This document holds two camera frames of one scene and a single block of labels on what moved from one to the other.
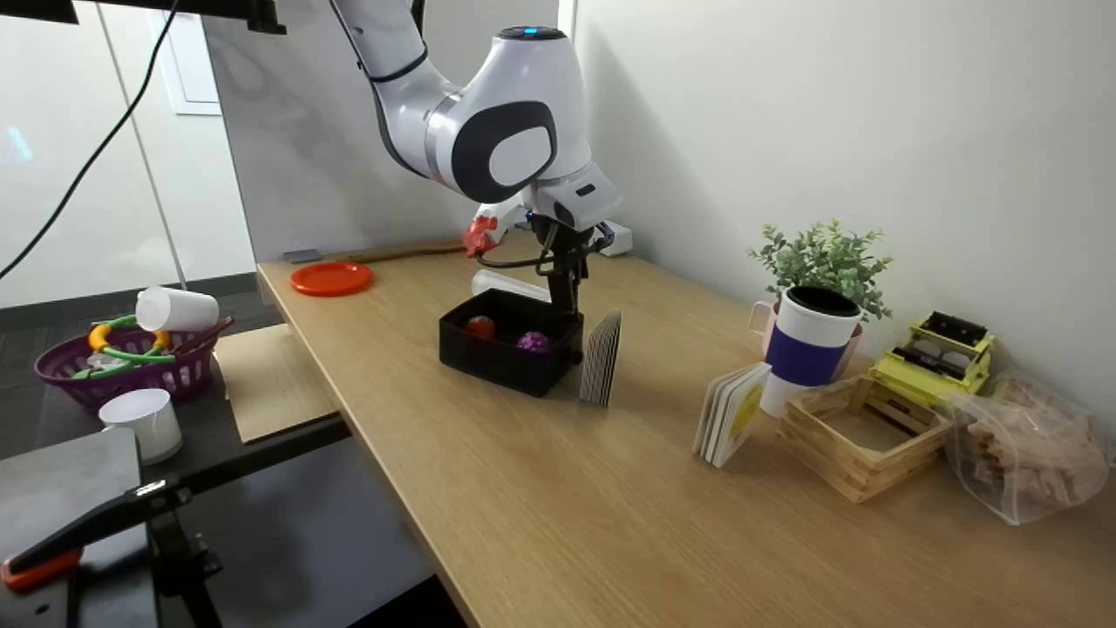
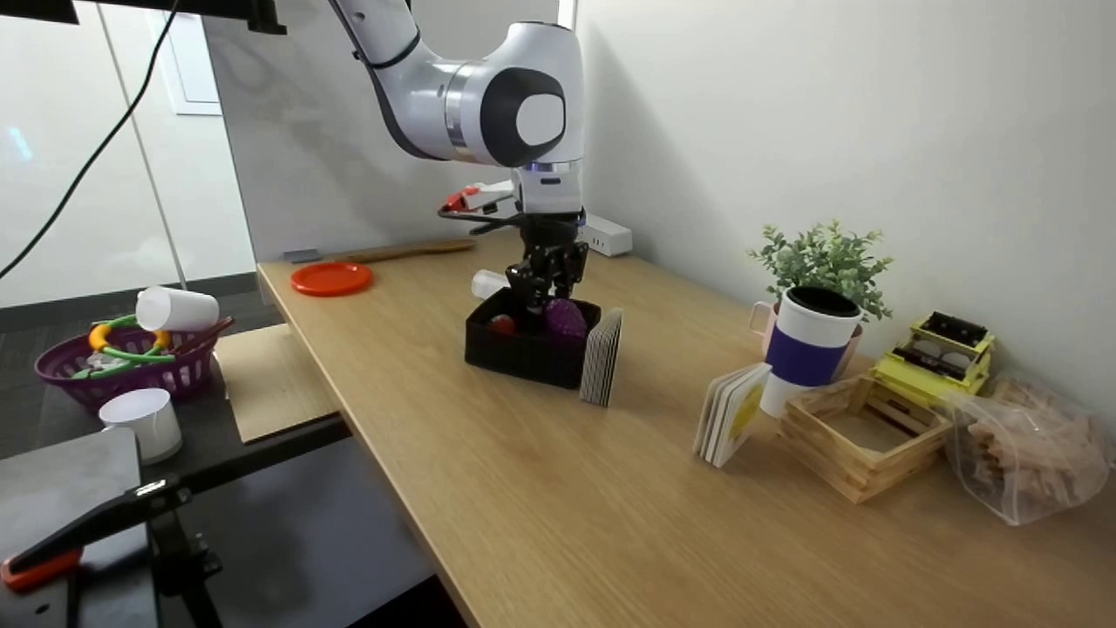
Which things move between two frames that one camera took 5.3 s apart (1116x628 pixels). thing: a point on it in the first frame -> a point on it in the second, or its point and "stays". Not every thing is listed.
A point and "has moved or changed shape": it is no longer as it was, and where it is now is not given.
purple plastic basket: (123, 359) stays
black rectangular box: (515, 341) has moved or changed shape
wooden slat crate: (859, 435) stays
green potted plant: (830, 261) stays
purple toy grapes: (534, 345) -> (563, 314)
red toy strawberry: (481, 328) -> (501, 326)
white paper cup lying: (162, 309) stays
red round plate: (332, 280) stays
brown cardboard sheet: (271, 382) stays
